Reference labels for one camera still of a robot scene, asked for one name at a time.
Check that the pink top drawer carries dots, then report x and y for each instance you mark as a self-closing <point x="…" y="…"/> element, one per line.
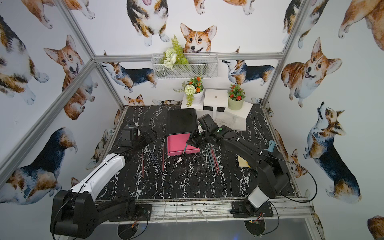
<point x="177" y="143"/>

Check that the green pot red flowers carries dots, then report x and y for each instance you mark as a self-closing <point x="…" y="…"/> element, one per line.
<point x="236" y="96"/>

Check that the dark blue pencil left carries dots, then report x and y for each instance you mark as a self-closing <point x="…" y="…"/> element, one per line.
<point x="154" y="160"/>

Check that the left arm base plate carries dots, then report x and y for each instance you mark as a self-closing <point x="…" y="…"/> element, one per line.
<point x="142" y="212"/>

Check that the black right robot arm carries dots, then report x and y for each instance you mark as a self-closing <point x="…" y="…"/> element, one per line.
<point x="271" y="177"/>

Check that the red pencil far left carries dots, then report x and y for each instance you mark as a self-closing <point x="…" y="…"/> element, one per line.
<point x="143" y="166"/>

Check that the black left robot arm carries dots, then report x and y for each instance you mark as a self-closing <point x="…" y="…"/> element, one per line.
<point x="75" y="212"/>

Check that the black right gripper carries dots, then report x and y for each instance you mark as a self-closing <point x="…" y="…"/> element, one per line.
<point x="192" y="139"/>

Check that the black drawer cabinet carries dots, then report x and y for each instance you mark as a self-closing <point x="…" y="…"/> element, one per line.
<point x="182" y="121"/>

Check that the teal plastic scoop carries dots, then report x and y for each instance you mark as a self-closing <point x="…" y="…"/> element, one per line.
<point x="271" y="146"/>

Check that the red pencil right group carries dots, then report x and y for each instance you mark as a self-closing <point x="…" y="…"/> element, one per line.
<point x="215" y="161"/>

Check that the white wire basket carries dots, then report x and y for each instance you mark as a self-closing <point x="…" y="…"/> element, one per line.
<point x="198" y="65"/>

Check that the white pot orange flowers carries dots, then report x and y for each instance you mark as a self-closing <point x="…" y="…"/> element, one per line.
<point x="193" y="89"/>

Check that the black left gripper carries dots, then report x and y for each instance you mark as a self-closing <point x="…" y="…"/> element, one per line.
<point x="147" y="137"/>

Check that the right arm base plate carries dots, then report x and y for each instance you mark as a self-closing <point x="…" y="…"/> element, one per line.
<point x="246" y="210"/>

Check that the green fern with white flowers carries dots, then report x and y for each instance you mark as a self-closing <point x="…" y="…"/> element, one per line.
<point x="174" y="55"/>

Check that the white wooden stand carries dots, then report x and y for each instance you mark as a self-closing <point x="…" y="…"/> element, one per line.
<point x="215" y="103"/>

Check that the yellow sticky note pad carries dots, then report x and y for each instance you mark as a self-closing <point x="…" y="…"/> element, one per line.
<point x="243" y="163"/>

